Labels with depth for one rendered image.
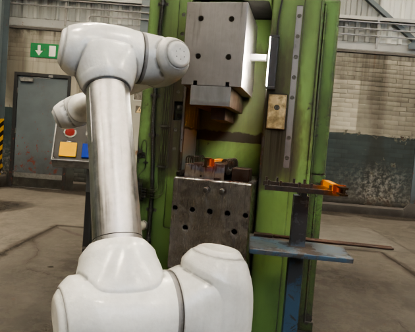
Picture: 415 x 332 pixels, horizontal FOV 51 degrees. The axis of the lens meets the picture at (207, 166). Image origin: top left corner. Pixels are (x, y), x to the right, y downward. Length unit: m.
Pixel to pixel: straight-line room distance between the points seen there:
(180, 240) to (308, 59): 1.09
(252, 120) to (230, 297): 1.79
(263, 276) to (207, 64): 1.10
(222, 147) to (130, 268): 1.82
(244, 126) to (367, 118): 6.02
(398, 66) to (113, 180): 8.05
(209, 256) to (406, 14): 8.48
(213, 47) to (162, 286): 1.50
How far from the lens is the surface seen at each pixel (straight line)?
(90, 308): 0.79
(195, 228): 2.08
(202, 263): 0.86
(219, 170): 2.08
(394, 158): 8.61
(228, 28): 2.15
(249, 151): 2.54
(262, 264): 2.27
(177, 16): 2.38
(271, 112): 2.18
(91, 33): 1.07
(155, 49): 1.10
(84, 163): 2.08
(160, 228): 2.35
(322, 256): 1.74
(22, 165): 8.82
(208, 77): 2.12
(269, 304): 2.32
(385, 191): 8.59
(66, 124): 1.61
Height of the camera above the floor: 1.09
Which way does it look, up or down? 3 degrees down
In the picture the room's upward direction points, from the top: 4 degrees clockwise
